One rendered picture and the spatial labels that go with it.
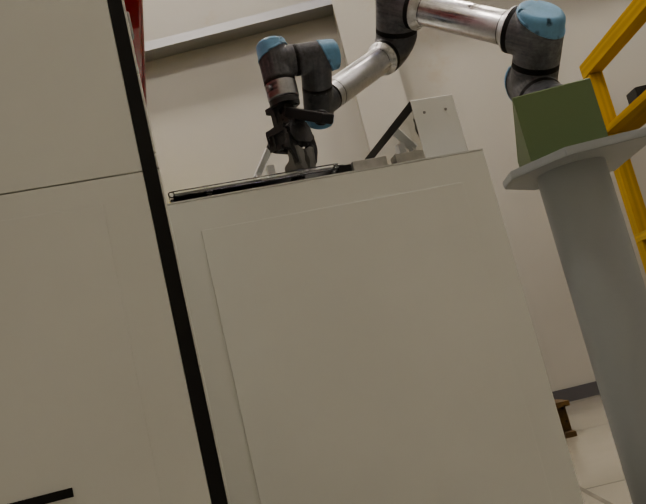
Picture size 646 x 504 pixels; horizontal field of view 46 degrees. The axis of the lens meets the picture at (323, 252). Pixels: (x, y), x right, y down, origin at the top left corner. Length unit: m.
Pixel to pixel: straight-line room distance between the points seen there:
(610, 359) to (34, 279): 1.21
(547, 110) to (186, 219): 0.91
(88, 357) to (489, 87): 4.32
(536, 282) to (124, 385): 4.02
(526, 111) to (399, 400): 0.79
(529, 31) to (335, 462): 1.12
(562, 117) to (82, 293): 1.17
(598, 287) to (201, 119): 3.75
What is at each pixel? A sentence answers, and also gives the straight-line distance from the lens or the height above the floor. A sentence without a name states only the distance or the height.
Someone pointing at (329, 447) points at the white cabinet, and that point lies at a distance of 1.35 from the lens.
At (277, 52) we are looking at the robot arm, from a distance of 1.86.
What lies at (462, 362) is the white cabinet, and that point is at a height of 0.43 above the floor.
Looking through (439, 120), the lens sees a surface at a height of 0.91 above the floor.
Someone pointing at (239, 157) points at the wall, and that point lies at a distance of 5.05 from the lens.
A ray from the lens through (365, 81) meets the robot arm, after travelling 2.07.
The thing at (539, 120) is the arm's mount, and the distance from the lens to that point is 1.86.
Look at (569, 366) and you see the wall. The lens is 4.95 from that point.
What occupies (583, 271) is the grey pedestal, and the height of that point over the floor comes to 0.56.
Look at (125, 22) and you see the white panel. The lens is 1.27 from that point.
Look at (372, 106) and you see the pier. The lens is 4.92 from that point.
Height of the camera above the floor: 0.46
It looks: 9 degrees up
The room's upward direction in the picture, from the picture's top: 14 degrees counter-clockwise
